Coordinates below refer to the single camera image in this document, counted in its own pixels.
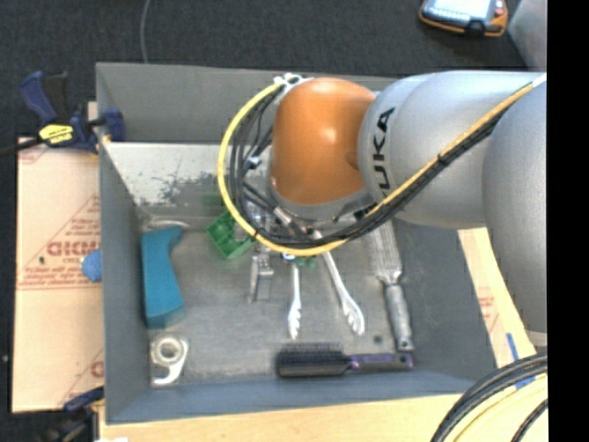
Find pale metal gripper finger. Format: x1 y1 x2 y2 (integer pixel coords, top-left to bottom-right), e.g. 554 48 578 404
258 253 276 302
248 254 260 305

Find green toy block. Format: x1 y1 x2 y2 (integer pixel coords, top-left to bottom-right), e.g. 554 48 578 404
205 209 257 261

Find grey metal bin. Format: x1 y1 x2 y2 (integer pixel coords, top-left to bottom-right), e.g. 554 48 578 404
95 61 499 425

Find white plastic tongs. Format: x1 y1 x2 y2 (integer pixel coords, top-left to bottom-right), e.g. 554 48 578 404
286 230 367 341

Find blue spray bottle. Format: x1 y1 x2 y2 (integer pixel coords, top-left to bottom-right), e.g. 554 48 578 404
140 226 187 330

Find black and purple hairbrush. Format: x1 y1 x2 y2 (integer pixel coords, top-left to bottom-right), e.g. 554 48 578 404
275 342 414 378

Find grey metal round hairbrush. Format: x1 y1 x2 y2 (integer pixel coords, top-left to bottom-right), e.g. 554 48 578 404
367 221 416 353

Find brown cardboard board red print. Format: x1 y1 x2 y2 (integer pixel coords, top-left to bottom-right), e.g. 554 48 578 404
10 135 105 414

